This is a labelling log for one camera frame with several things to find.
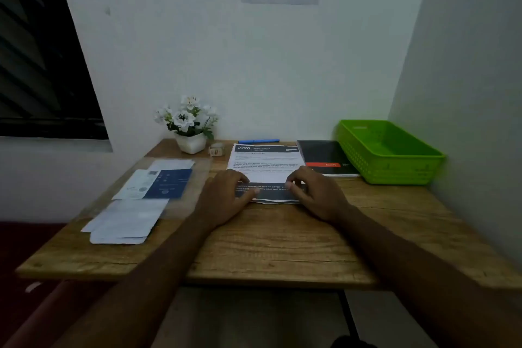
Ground dark window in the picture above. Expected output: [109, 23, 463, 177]
[0, 0, 110, 140]

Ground blue and white leaflet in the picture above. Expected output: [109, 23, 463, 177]
[112, 169, 193, 201]

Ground person's left hand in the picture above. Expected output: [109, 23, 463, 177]
[193, 169, 260, 235]

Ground black notebook with red label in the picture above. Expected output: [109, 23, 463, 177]
[296, 139, 362, 178]

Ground plain white paper sheet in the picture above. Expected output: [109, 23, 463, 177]
[146, 159, 196, 171]

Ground person's left forearm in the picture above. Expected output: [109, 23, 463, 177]
[51, 213, 213, 348]

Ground dark red carpet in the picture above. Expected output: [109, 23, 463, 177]
[0, 221, 115, 348]

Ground person's right forearm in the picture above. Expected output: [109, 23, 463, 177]
[335, 203, 522, 348]

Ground clear plastic sheet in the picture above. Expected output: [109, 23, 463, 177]
[77, 156, 213, 222]

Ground white potted artificial flowers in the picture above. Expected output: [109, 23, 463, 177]
[154, 95, 220, 156]

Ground person's right hand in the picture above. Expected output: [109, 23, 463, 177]
[284, 165, 353, 224]

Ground person's right leg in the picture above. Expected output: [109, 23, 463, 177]
[330, 335, 378, 348]

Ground green plastic basket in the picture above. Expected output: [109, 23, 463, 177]
[335, 119, 446, 186]

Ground black table leg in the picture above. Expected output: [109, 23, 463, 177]
[337, 289, 361, 340]

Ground pile of white envelopes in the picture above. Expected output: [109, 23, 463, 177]
[80, 198, 170, 246]

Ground stack of printed documents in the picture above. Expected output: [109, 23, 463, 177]
[226, 142, 307, 205]

